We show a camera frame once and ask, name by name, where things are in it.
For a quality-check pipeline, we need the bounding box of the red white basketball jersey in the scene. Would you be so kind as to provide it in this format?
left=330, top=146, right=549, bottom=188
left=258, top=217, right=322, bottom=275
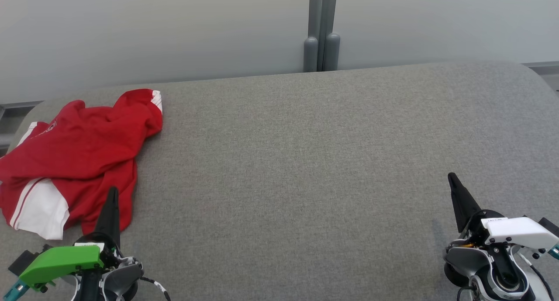
left=0, top=89, right=163, bottom=240

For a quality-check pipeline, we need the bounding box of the black right camera cable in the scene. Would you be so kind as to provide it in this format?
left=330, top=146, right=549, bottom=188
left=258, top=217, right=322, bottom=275
left=526, top=263, right=555, bottom=301

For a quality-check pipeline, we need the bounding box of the grey fabric sofa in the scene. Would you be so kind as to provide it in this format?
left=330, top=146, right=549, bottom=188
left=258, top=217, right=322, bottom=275
left=0, top=61, right=559, bottom=301

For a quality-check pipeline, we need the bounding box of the teal left cable plug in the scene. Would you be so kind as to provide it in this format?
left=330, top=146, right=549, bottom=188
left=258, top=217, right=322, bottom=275
left=2, top=278, right=30, bottom=301

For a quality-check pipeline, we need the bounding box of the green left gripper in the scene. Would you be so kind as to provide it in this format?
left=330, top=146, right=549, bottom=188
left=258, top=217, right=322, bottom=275
left=18, top=187, right=122, bottom=289

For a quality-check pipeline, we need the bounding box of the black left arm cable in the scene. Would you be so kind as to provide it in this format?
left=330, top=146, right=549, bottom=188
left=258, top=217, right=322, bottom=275
left=139, top=276, right=172, bottom=301

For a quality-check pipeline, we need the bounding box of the grey window frame mullion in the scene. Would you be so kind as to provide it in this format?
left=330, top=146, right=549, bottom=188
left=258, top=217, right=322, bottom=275
left=308, top=0, right=338, bottom=71

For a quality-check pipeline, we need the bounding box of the grey rounded post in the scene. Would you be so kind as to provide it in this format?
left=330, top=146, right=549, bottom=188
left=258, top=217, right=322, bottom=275
left=323, top=33, right=341, bottom=71
left=304, top=36, right=319, bottom=73

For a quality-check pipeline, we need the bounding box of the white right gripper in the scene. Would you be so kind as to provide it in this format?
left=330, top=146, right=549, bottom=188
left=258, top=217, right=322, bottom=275
left=448, top=173, right=559, bottom=249

